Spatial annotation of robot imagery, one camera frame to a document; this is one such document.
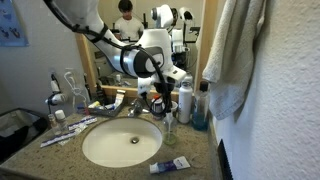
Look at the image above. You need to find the tall white bottle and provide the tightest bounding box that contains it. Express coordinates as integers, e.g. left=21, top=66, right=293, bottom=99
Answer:
left=177, top=80, right=194, bottom=125

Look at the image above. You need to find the beige hanging towel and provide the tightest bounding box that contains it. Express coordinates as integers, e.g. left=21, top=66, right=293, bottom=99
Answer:
left=195, top=0, right=269, bottom=122

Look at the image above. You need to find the chrome faucet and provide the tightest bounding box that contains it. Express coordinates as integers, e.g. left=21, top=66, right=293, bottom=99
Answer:
left=127, top=98, right=152, bottom=118

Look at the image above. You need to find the white wall outlet with plug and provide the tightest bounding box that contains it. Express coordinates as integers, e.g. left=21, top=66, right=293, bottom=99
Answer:
left=47, top=68, right=60, bottom=95

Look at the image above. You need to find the black tube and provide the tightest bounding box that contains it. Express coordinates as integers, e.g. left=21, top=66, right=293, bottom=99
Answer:
left=95, top=81, right=108, bottom=105

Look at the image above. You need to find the short blister pack strip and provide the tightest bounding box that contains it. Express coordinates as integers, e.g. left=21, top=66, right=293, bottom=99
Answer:
left=67, top=115, right=99, bottom=132

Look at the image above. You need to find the blue mouthwash bottle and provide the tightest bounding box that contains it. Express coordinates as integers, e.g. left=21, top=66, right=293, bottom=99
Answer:
left=191, top=80, right=211, bottom=132

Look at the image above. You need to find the dark toiletry tray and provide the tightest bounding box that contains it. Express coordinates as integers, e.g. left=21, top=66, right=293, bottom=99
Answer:
left=89, top=99, right=126, bottom=118

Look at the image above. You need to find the wood framed mirror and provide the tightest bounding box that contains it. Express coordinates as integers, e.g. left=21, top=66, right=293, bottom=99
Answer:
left=74, top=0, right=219, bottom=103

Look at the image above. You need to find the clear pump soap bottle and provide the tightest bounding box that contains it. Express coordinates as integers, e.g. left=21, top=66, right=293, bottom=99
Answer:
left=162, top=111, right=179, bottom=146

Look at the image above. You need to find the white blue toothpaste tube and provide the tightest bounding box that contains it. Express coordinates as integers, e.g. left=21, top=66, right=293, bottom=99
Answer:
left=148, top=155, right=192, bottom=175

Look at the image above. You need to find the trash bin with black bag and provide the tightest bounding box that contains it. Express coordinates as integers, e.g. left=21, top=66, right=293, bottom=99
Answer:
left=0, top=107, right=51, bottom=164

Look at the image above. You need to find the white oval sink basin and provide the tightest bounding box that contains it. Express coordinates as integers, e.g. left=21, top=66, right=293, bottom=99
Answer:
left=81, top=116, right=164, bottom=169

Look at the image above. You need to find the round blue jar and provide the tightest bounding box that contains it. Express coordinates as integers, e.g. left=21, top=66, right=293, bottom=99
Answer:
left=76, top=104, right=89, bottom=114

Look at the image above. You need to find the white wall hair dryer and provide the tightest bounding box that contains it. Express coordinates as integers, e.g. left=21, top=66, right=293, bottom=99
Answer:
left=44, top=92, right=68, bottom=107

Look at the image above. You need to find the blue wall poster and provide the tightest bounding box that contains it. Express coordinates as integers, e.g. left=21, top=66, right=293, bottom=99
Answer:
left=0, top=0, right=30, bottom=48

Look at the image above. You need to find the small clear bottle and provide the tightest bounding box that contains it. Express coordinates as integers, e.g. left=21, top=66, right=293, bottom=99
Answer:
left=47, top=113, right=62, bottom=136

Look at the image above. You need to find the white standing tube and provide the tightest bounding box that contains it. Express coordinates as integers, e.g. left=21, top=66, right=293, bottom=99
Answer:
left=114, top=89, right=127, bottom=109

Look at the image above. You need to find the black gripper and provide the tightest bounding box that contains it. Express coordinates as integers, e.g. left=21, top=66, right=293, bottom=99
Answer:
left=151, top=78, right=177, bottom=114

